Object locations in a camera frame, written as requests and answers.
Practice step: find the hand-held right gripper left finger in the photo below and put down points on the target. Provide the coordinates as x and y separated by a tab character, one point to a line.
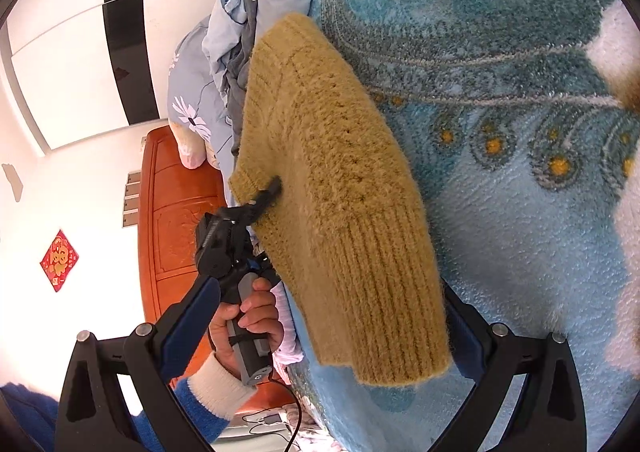
192	327

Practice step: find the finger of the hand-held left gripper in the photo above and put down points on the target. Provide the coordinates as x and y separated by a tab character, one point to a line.
265	194

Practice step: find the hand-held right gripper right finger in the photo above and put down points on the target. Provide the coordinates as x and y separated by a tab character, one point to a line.
467	352

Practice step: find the mustard knit sweater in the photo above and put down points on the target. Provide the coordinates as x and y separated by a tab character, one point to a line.
340	192

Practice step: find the person's left forearm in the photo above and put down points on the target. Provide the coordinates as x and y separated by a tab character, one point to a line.
215	389

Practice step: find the person's left hand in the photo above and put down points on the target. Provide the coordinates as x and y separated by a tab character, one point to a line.
262	312

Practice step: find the orange wooden headboard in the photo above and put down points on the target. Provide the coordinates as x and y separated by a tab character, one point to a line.
175	212

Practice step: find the pink floral pillow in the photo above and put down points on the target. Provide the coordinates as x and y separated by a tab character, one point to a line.
195	152

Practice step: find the pink fluffy cloth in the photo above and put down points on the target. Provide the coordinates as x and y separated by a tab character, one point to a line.
287	327

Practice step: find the grey sweatshirt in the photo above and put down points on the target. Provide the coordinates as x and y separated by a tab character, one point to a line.
240	77

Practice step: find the light blue shirt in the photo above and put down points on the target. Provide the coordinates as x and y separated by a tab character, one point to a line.
225	32

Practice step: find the person's blue top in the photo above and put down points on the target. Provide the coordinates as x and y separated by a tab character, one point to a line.
25	417

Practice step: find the white and black wardrobe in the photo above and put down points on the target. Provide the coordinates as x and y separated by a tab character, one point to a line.
75	57

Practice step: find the teal floral blanket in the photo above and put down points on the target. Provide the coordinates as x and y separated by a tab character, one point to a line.
500	107

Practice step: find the red wall decoration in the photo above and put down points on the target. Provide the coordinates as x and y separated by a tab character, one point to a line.
59	259

